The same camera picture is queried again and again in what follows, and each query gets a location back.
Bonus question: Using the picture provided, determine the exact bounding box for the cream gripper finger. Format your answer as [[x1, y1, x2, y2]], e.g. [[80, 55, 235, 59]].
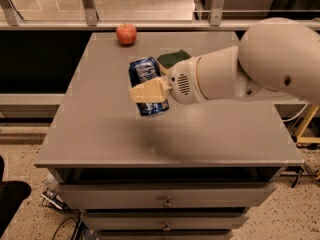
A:
[[129, 77, 172, 103]]

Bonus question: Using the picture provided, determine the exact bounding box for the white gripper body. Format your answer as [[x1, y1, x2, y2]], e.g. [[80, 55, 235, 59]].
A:
[[167, 57, 205, 105]]

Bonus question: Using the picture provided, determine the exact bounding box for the blue pepsi can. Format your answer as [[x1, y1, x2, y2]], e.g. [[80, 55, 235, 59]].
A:
[[129, 57, 169, 116]]

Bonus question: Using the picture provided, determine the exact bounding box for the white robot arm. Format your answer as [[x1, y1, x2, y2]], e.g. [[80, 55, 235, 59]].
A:
[[129, 18, 320, 106]]

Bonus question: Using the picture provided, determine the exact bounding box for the green yellow sponge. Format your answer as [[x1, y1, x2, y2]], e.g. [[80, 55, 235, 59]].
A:
[[157, 49, 190, 75]]

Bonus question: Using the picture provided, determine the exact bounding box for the red apple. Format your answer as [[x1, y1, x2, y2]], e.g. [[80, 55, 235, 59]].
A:
[[116, 23, 137, 45]]

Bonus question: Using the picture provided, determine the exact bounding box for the grey drawer cabinet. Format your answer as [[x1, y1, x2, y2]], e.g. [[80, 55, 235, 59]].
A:
[[36, 32, 303, 240]]

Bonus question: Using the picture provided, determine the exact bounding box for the top drawer with knob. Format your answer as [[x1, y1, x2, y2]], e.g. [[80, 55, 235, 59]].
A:
[[56, 183, 276, 210]]

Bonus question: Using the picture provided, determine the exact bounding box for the drawer with knob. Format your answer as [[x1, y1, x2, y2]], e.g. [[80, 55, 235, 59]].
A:
[[56, 183, 276, 210], [82, 213, 248, 231]]

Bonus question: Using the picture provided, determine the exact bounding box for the small device on floor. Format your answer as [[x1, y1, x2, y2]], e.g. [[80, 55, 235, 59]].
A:
[[42, 188, 65, 210]]

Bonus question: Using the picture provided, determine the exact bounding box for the black chair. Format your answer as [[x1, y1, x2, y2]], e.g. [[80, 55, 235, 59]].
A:
[[0, 156, 31, 237]]

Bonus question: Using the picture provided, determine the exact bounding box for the yellow stand frame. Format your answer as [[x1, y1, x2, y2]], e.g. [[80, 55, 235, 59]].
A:
[[294, 105, 320, 144]]

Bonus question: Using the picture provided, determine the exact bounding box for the black floor cable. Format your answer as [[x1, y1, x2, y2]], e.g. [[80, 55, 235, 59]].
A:
[[51, 214, 84, 240]]

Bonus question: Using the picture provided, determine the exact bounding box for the metal railing frame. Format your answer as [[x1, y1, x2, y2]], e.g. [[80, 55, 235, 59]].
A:
[[0, 0, 320, 32]]

